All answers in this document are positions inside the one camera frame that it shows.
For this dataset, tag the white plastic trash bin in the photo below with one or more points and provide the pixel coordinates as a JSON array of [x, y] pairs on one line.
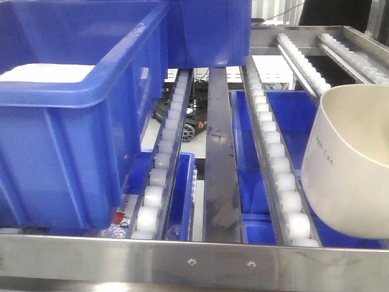
[[344, 171]]

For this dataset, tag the middle white roller track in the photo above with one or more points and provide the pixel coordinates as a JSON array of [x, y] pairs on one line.
[[290, 214]]

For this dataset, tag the right white roller track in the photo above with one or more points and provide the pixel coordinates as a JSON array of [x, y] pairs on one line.
[[310, 78]]

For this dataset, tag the far right roller track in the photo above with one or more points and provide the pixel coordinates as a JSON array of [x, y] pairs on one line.
[[350, 61]]

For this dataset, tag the left white roller track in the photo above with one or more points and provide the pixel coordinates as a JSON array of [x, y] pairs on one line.
[[152, 208]]

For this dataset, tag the lower blue crate left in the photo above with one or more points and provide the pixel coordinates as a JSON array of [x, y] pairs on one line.
[[180, 211]]

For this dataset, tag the white roller track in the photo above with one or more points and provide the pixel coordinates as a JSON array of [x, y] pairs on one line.
[[290, 214], [152, 208], [310, 78]]

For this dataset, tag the dark metal centre rail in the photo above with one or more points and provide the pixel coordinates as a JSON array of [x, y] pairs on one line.
[[222, 208]]

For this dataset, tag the stainless steel shelf frame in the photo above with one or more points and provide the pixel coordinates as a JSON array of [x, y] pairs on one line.
[[216, 265]]

